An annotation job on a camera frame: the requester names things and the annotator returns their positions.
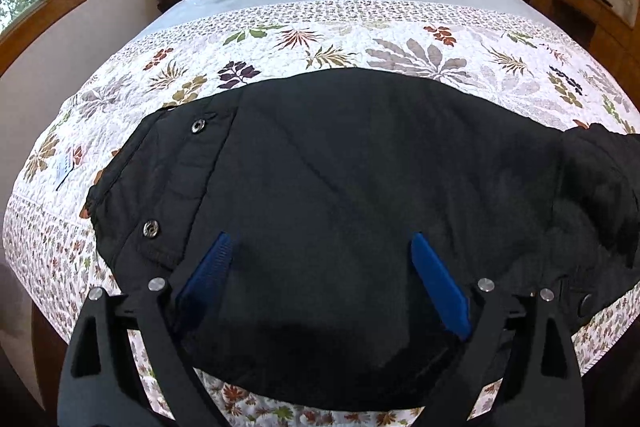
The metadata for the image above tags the white paper tag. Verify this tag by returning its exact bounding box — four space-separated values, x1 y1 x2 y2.
54 153 76 192

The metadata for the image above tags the wooden dresser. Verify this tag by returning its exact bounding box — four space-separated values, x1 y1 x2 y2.
525 0 640 82

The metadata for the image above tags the black jacket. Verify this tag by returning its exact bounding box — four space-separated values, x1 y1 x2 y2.
86 68 640 412

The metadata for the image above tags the floral quilted bedspread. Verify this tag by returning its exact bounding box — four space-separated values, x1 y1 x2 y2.
2 1 640 427

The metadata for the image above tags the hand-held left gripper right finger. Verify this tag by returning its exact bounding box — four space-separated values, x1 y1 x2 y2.
410 232 585 427

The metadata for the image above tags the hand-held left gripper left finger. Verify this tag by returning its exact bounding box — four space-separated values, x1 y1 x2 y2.
56 231 236 427

